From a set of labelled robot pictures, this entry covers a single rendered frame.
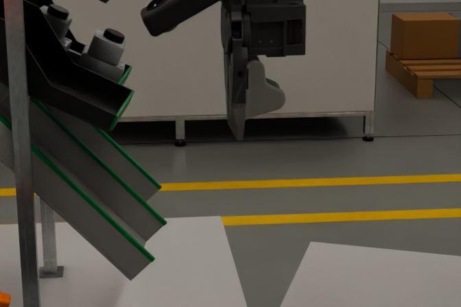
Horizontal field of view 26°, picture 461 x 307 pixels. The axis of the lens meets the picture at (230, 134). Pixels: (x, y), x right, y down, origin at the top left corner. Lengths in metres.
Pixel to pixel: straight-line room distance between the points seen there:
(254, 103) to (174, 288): 0.58
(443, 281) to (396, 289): 0.08
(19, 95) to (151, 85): 3.90
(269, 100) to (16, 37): 0.32
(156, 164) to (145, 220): 3.53
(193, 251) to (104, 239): 0.44
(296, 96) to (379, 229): 1.27
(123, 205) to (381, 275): 0.47
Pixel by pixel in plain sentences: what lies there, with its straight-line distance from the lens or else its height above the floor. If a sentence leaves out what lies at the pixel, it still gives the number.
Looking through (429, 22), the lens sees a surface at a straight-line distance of 6.68.
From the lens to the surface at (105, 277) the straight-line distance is 1.63.
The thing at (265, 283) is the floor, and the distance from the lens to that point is 3.64.
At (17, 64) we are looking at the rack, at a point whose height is 1.28.
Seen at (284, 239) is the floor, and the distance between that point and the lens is 4.02.
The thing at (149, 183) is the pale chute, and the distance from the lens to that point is 1.54.
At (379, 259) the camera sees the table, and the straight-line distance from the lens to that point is 1.70.
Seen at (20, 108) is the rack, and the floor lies 1.22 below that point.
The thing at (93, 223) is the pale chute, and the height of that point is 1.07.
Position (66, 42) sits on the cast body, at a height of 1.26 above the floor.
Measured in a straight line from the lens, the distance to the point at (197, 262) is 1.67.
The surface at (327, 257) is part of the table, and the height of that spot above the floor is 0.86.
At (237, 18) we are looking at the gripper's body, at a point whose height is 1.36.
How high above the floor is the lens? 1.53
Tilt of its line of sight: 16 degrees down
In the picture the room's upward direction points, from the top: straight up
